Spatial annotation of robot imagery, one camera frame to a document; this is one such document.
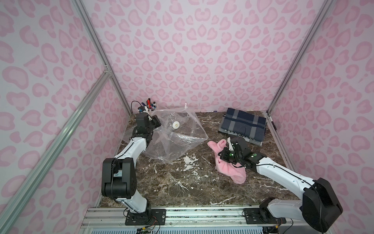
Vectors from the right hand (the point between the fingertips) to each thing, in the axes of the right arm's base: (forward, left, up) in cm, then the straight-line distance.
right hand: (217, 153), depth 84 cm
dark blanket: (+33, -15, -4) cm, 36 cm away
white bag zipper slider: (+22, +18, +16) cm, 33 cm away
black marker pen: (+39, +44, +1) cm, 59 cm away
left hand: (+21, +36, +11) cm, 43 cm away
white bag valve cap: (+21, +26, 0) cm, 34 cm away
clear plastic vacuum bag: (+23, +24, -11) cm, 35 cm away
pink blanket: (-11, -10, -1) cm, 15 cm away
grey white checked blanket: (+18, -27, -5) cm, 33 cm away
